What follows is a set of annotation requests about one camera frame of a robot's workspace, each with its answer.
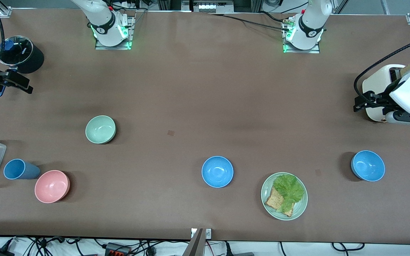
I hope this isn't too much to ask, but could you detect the light green bowl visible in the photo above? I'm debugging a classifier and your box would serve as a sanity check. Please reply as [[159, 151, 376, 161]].
[[85, 115, 116, 144]]

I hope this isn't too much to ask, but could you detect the black and orange adapter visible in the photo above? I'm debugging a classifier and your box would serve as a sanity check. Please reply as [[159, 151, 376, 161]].
[[105, 242, 131, 256]]

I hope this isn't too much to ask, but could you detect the black round pot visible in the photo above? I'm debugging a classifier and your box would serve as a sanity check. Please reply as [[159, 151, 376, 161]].
[[0, 36, 44, 74]]

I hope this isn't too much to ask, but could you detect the black floor cable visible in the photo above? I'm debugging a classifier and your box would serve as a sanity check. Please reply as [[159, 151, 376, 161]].
[[331, 242, 366, 251]]

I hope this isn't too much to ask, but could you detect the white power strip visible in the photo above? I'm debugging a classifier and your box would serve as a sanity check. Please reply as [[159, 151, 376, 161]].
[[190, 0, 224, 14]]

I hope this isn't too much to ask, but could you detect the light green plate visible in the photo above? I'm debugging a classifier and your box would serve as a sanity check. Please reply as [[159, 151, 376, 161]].
[[261, 172, 308, 221]]

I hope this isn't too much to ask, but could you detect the brown bread slice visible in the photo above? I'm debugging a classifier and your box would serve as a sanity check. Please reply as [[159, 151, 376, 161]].
[[265, 186, 294, 217]]

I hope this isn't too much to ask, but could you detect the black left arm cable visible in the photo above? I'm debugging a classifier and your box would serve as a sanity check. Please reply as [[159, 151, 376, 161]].
[[353, 33, 410, 109]]

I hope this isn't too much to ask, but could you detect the white toaster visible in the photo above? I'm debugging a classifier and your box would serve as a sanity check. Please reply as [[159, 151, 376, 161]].
[[362, 64, 410, 123]]

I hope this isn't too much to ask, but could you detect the blue bowl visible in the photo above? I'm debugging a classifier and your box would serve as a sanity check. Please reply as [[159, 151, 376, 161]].
[[351, 150, 385, 182], [201, 156, 234, 188]]

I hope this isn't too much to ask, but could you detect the blue cup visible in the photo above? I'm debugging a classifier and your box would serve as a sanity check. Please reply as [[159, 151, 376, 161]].
[[3, 159, 41, 180]]

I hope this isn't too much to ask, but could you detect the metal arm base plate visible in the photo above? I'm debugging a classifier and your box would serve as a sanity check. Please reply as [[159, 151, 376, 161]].
[[95, 16, 135, 50], [282, 16, 321, 54]]

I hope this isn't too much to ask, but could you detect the grey metal post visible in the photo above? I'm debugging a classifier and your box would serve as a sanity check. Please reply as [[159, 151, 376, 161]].
[[182, 228, 205, 256]]

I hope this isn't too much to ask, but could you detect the black cable on table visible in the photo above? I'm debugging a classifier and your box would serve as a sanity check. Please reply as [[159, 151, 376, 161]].
[[208, 12, 293, 32]]

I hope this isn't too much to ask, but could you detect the glass lid with blue knob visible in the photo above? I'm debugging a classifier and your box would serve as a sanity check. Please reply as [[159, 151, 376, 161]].
[[0, 36, 34, 66]]

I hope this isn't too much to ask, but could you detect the green lettuce leaf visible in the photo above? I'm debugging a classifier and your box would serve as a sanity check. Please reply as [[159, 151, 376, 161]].
[[273, 174, 305, 214]]

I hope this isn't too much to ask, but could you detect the pink bowl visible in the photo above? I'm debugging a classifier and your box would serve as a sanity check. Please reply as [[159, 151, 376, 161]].
[[35, 170, 71, 204]]

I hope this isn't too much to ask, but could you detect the white metal bracket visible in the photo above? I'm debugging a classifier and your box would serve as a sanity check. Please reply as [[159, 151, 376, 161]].
[[191, 228, 212, 239]]

